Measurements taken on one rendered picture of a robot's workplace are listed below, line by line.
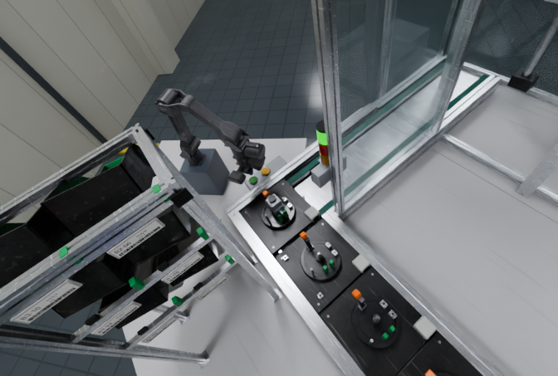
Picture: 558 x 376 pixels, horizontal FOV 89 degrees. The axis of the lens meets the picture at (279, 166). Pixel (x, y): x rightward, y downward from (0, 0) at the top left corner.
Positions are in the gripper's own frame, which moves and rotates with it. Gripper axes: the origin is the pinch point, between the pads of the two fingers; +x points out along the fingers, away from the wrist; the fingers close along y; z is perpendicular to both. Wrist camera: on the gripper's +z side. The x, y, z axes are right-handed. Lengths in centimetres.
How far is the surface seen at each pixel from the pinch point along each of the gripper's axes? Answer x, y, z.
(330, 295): 9, -32, 47
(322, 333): 11, -43, 48
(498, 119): 20, 74, 91
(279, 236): 9.1, -19.1, 21.5
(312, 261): 7.0, -24.0, 37.5
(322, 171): -18.0, -2.6, 35.2
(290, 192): 9.0, -0.1, 17.6
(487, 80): 10, 89, 82
